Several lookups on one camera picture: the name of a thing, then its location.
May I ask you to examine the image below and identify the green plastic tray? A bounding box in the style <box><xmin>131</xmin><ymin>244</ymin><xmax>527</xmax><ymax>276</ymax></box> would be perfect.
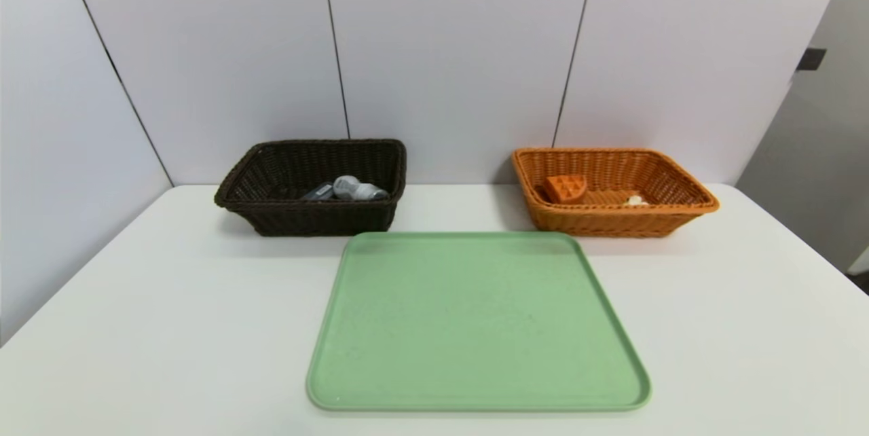
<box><xmin>306</xmin><ymin>231</ymin><xmax>652</xmax><ymax>414</ymax></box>

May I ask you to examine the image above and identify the white translucent plastic bottle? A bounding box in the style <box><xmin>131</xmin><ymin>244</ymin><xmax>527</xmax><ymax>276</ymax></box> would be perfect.
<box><xmin>331</xmin><ymin>175</ymin><xmax>392</xmax><ymax>201</ymax></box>

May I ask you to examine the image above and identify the dark brown wicker basket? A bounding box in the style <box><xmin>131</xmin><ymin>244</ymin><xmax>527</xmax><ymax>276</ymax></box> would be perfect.
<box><xmin>214</xmin><ymin>139</ymin><xmax>408</xmax><ymax>237</ymax></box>

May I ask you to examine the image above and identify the orange wicker basket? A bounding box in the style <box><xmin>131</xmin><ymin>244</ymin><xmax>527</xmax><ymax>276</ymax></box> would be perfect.
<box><xmin>512</xmin><ymin>147</ymin><xmax>720</xmax><ymax>239</ymax></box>

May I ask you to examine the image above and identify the dark square wall fixture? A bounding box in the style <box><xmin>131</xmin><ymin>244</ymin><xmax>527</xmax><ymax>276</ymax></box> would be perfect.
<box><xmin>796</xmin><ymin>48</ymin><xmax>828</xmax><ymax>72</ymax></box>

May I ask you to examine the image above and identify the toy waffle with fruit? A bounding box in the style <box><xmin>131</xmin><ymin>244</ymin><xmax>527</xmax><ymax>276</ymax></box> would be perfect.
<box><xmin>543</xmin><ymin>174</ymin><xmax>649</xmax><ymax>206</ymax></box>

